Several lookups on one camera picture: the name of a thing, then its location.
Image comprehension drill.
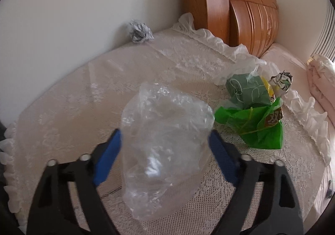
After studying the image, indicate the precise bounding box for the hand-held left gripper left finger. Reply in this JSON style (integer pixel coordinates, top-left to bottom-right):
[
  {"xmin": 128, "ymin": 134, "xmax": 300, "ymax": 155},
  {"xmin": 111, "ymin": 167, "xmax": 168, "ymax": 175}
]
[{"xmin": 26, "ymin": 128, "xmax": 123, "ymax": 235}]

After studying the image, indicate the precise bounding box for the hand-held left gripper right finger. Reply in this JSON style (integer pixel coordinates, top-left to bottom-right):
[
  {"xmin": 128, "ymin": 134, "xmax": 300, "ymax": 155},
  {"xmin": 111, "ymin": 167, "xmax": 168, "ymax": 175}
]
[{"xmin": 208, "ymin": 129, "xmax": 308, "ymax": 235}]

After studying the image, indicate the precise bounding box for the clear plastic bag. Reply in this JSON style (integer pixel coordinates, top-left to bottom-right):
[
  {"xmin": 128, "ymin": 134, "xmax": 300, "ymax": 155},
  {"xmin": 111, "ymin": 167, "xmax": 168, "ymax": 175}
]
[{"xmin": 121, "ymin": 82, "xmax": 215, "ymax": 221}]

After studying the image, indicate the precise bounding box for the bright green snack wrapper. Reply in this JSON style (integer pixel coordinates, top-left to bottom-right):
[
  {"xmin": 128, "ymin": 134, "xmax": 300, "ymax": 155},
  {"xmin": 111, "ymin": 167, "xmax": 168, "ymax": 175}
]
[{"xmin": 214, "ymin": 98, "xmax": 284, "ymax": 150}]

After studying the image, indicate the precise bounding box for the white lace tablecloth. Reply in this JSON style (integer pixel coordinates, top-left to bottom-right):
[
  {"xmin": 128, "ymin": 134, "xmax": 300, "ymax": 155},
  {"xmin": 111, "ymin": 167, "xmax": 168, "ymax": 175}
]
[{"xmin": 0, "ymin": 13, "xmax": 331, "ymax": 235}]

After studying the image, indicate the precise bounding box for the dark green packet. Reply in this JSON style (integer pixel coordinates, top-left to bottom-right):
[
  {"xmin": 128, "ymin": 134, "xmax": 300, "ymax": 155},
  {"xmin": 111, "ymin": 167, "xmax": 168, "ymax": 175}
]
[{"xmin": 213, "ymin": 60, "xmax": 273, "ymax": 109}]

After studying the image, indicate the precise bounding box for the yellow snack wrapper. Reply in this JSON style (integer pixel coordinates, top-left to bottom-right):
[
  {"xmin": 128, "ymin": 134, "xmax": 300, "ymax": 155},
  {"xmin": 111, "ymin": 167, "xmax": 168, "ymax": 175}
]
[{"xmin": 262, "ymin": 75, "xmax": 275, "ymax": 100}]

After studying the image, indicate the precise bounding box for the crumpled paper ball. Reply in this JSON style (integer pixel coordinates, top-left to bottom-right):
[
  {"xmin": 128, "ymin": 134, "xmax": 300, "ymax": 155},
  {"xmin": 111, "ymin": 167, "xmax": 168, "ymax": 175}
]
[
  {"xmin": 269, "ymin": 71, "xmax": 294, "ymax": 97},
  {"xmin": 128, "ymin": 19, "xmax": 155, "ymax": 43}
]

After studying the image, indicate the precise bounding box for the folded pink quilt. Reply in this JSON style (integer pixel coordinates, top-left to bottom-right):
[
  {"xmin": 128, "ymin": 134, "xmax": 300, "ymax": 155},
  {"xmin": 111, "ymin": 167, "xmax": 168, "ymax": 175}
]
[{"xmin": 306, "ymin": 54, "xmax": 335, "ymax": 120}]

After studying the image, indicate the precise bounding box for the carved wooden headboard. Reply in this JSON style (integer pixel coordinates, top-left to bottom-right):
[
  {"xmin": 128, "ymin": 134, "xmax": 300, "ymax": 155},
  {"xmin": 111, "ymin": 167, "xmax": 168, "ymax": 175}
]
[{"xmin": 228, "ymin": 0, "xmax": 279, "ymax": 58}]

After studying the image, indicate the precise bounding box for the wooden board with round sticker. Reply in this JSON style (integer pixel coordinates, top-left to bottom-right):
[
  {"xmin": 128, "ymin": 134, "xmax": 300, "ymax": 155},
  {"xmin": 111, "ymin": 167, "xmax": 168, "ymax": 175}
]
[{"xmin": 183, "ymin": 0, "xmax": 231, "ymax": 46}]

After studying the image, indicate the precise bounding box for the white ribbed radiator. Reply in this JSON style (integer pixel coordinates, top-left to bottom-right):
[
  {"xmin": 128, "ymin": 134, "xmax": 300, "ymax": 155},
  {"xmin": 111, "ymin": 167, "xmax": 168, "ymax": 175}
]
[{"xmin": 313, "ymin": 0, "xmax": 335, "ymax": 63}]

